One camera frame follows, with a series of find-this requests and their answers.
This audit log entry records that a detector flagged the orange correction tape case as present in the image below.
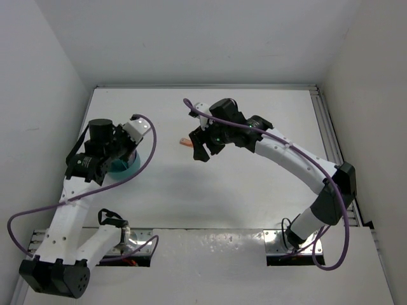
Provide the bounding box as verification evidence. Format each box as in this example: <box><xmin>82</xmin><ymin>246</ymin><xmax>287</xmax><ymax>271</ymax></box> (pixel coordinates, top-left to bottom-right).
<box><xmin>179</xmin><ymin>138</ymin><xmax>193</xmax><ymax>147</ymax></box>

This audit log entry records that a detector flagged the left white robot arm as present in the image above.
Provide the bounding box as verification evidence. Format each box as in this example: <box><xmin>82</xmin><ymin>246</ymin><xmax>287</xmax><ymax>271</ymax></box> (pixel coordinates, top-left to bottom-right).
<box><xmin>19</xmin><ymin>117</ymin><xmax>151</xmax><ymax>299</ymax></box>

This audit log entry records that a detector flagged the purple cable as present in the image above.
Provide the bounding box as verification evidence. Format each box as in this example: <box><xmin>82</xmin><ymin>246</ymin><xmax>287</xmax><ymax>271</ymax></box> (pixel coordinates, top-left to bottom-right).
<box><xmin>6</xmin><ymin>114</ymin><xmax>160</xmax><ymax>263</ymax></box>
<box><xmin>183</xmin><ymin>97</ymin><xmax>351</xmax><ymax>271</ymax></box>

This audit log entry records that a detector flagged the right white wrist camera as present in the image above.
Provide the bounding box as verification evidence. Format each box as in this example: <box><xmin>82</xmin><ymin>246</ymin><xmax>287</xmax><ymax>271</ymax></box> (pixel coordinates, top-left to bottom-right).
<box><xmin>188</xmin><ymin>103</ymin><xmax>212</xmax><ymax>130</ymax></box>

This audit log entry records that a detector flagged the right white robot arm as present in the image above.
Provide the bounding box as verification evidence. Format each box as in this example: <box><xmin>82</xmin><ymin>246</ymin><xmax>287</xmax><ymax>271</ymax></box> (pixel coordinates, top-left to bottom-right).
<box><xmin>184</xmin><ymin>98</ymin><xmax>356</xmax><ymax>250</ymax></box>

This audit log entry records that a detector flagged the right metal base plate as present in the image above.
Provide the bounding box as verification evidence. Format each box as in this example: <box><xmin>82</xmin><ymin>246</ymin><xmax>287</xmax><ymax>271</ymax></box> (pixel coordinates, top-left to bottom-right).
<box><xmin>263</xmin><ymin>229</ymin><xmax>323</xmax><ymax>256</ymax></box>

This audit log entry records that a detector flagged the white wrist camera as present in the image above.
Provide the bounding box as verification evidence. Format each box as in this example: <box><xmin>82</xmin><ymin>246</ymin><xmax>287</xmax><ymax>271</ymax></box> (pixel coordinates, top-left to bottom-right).
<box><xmin>123</xmin><ymin>118</ymin><xmax>151</xmax><ymax>144</ymax></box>
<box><xmin>188</xmin><ymin>103</ymin><xmax>212</xmax><ymax>130</ymax></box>

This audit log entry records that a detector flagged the metal base plate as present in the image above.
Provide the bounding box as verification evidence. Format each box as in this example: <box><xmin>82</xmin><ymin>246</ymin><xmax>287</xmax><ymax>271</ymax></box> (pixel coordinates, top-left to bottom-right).
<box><xmin>263</xmin><ymin>229</ymin><xmax>323</xmax><ymax>256</ymax></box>
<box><xmin>118</xmin><ymin>228</ymin><xmax>156</xmax><ymax>256</ymax></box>

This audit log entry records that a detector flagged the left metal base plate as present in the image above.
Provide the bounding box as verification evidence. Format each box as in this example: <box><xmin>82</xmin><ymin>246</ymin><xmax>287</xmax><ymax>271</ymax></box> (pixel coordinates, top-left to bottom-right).
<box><xmin>118</xmin><ymin>228</ymin><xmax>156</xmax><ymax>256</ymax></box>

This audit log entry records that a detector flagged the teal round divided organizer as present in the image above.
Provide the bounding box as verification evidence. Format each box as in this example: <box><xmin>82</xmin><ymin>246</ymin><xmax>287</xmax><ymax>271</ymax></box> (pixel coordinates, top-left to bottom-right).
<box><xmin>107</xmin><ymin>151</ymin><xmax>141</xmax><ymax>181</ymax></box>

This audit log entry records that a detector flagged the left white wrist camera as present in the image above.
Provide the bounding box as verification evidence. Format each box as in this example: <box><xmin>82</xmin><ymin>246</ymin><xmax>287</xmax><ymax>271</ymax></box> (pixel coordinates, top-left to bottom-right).
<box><xmin>123</xmin><ymin>118</ymin><xmax>151</xmax><ymax>144</ymax></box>

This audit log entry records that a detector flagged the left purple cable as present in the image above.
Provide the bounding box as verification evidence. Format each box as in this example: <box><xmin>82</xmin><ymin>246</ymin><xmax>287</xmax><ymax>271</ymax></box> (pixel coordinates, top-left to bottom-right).
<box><xmin>6</xmin><ymin>114</ymin><xmax>160</xmax><ymax>263</ymax></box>

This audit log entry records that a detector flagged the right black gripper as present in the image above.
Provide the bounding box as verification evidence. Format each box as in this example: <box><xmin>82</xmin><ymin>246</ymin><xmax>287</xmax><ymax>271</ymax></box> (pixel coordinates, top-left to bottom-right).
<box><xmin>190</xmin><ymin>116</ymin><xmax>231</xmax><ymax>161</ymax></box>

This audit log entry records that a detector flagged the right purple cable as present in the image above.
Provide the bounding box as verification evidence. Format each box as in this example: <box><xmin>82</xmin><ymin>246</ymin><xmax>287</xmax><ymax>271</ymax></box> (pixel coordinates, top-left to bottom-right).
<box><xmin>183</xmin><ymin>97</ymin><xmax>351</xmax><ymax>271</ymax></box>

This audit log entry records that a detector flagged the aluminium frame rail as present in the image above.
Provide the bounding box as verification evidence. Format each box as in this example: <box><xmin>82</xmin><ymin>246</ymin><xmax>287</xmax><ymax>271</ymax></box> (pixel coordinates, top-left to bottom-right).
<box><xmin>310</xmin><ymin>86</ymin><xmax>362</xmax><ymax>227</ymax></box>

